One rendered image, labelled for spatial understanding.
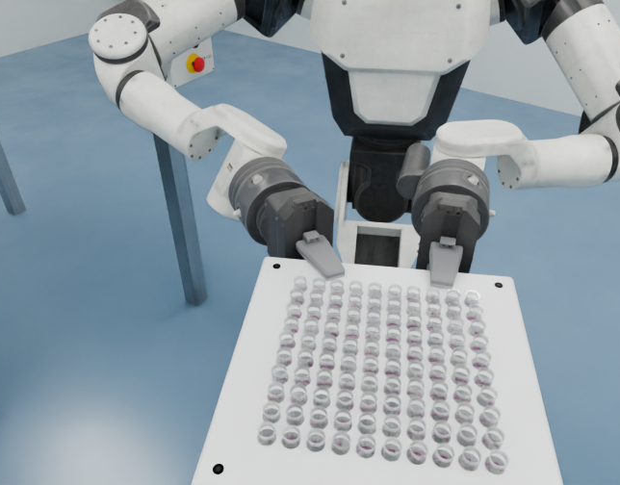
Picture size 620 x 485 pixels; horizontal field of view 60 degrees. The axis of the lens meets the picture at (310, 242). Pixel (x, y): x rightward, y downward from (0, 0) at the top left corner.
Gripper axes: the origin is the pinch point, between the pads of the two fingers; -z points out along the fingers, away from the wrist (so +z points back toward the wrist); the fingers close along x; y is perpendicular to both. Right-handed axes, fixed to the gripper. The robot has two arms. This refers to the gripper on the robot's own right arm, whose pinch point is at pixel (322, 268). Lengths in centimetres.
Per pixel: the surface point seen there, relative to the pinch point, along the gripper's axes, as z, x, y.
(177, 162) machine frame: 111, 42, -5
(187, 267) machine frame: 112, 82, -3
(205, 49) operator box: 112, 10, -18
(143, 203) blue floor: 189, 99, 1
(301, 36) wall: 366, 82, -158
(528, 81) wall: 208, 80, -245
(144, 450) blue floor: 61, 103, 24
